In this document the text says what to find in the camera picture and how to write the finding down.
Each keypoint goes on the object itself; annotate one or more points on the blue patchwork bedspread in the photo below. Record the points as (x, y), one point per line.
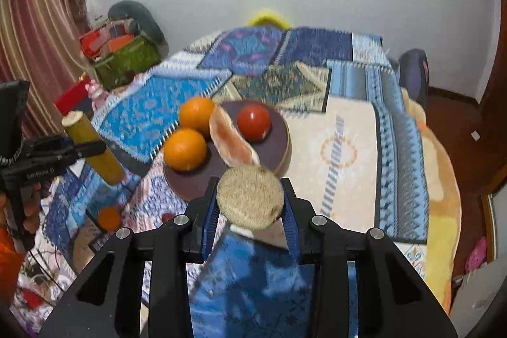
(291, 173)

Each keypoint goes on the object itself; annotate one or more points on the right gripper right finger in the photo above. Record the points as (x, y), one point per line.
(362, 283)

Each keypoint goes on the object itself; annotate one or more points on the dark purple chair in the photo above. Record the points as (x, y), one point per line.
(414, 75)

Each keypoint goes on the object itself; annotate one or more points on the yellow curved cushion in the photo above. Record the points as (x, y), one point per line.
(268, 18)

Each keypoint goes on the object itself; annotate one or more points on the small tangerine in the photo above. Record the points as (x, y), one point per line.
(109, 219)

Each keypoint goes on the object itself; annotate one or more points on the peeled pomelo wedge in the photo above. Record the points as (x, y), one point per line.
(231, 146)

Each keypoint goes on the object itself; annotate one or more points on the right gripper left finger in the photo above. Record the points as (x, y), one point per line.
(105, 299)

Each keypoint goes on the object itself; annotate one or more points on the striped red curtain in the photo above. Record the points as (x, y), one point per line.
(40, 44)

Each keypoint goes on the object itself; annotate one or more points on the grey plush toy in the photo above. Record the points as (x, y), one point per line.
(138, 13)

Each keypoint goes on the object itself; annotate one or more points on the red tomato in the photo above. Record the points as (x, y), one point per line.
(254, 122)

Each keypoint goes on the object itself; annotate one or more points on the large orange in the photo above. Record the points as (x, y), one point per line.
(195, 114)
(185, 150)

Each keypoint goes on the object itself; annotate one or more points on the pink piggy toy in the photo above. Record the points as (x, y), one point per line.
(97, 94)

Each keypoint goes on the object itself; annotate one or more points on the small dark red fruit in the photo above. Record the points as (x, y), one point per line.
(166, 217)

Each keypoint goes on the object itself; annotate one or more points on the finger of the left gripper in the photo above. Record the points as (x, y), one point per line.
(56, 146)
(78, 152)

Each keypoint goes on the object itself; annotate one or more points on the green storage box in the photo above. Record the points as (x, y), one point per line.
(120, 67)

